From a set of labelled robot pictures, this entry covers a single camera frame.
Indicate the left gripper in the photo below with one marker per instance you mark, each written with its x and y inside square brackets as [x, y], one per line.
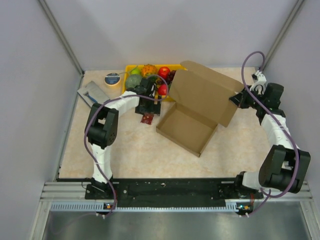
[153, 108]

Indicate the aluminium frame post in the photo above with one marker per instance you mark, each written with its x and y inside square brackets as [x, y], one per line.
[289, 21]
[60, 35]

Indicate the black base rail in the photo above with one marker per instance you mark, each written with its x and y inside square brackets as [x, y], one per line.
[174, 192]

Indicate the purple grape bunch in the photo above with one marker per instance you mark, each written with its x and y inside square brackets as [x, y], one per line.
[170, 77]

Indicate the red pink fruit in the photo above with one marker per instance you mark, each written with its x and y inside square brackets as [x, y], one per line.
[162, 90]

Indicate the brown cardboard box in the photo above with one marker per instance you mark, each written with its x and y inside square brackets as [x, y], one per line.
[201, 103]

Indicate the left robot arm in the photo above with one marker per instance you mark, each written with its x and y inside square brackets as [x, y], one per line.
[102, 126]

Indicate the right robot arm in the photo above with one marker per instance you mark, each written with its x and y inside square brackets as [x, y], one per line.
[285, 165]

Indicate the red card packet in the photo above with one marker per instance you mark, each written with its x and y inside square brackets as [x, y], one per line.
[147, 118]

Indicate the right aluminium frame post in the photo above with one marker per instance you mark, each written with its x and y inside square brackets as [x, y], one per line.
[289, 21]

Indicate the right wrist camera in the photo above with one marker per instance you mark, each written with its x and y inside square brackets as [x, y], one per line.
[259, 83]

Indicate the left aluminium frame post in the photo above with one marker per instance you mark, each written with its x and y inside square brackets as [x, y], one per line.
[60, 35]

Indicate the tape roll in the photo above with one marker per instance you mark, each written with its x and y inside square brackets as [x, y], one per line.
[112, 79]

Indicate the white slotted cable duct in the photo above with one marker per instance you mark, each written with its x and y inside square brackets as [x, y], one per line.
[68, 206]

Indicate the red apple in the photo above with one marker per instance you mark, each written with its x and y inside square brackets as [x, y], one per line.
[164, 72]

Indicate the blue razor package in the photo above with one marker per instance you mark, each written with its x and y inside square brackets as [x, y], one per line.
[91, 93]

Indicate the green netted melon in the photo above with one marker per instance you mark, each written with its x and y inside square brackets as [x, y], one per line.
[133, 81]

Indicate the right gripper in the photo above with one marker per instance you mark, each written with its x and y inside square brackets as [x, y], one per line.
[240, 99]

